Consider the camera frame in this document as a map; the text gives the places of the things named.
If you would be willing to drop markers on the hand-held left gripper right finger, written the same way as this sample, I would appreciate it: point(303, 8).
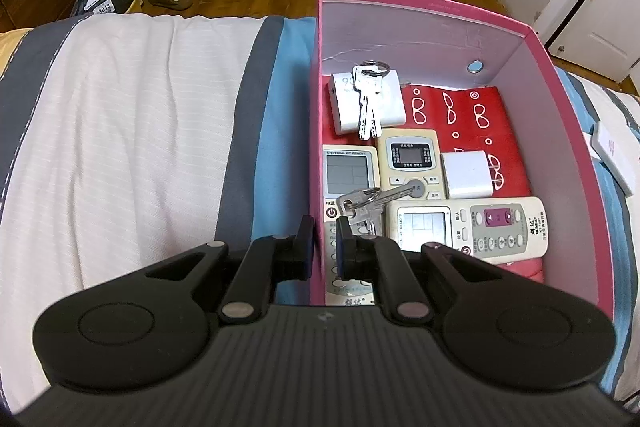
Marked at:
point(342, 247)

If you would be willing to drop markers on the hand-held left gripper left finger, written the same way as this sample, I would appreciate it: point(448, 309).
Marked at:
point(310, 241)

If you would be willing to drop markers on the silver key bunch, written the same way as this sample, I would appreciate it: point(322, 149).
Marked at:
point(390, 197)

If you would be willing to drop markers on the white remote with grey frame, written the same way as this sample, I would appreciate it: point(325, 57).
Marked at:
point(347, 172)

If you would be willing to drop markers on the cream remote control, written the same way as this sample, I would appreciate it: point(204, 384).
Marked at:
point(407, 142)

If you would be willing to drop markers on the white charger cube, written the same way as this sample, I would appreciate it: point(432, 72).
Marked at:
point(467, 174)

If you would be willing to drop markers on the white square box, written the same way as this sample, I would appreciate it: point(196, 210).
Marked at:
point(392, 102)

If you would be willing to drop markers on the white remote with purple buttons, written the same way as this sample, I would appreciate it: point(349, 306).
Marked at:
point(500, 232)

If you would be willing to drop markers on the pink storage box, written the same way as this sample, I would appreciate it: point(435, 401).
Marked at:
point(500, 42)

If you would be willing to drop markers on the red glasses-pattern case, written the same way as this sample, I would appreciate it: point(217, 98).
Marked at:
point(505, 127)

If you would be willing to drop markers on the striped blanket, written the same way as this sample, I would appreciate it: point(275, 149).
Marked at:
point(125, 107)

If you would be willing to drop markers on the white box with red label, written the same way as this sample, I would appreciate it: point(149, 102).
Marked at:
point(617, 157)

